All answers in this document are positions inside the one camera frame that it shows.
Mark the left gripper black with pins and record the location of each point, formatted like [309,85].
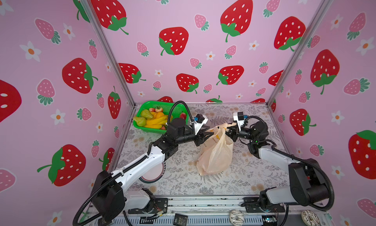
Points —
[199,138]

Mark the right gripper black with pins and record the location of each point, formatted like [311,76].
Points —
[233,132]

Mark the banana print plastic bag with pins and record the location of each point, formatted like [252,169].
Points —
[217,152]

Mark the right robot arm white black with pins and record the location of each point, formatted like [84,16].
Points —
[308,185]

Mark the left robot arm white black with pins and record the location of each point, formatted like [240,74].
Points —
[110,195]

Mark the yellow fake banana bunch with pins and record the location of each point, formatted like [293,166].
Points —
[156,123]

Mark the green fake pear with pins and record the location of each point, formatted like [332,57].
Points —
[146,114]

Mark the round white plate dark rim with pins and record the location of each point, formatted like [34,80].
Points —
[154,174]

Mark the white sprinkled donut centre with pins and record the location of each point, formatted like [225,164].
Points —
[236,218]

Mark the white sprinkled donut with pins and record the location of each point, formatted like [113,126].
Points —
[310,218]
[236,218]

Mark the black square tag centre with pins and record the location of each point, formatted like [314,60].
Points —
[180,220]

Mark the white sprinkled donut right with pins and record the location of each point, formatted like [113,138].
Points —
[310,218]

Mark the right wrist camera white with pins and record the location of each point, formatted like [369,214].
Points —
[239,118]

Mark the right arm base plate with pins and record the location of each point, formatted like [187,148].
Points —
[256,205]

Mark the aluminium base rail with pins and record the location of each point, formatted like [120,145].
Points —
[215,211]

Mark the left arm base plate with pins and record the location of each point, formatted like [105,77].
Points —
[154,206]

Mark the aluminium frame post right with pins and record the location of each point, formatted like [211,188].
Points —
[310,30]

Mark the aluminium frame post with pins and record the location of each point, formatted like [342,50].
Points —
[88,8]
[310,30]

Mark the aluminium frame post left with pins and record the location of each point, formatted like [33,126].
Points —
[88,8]

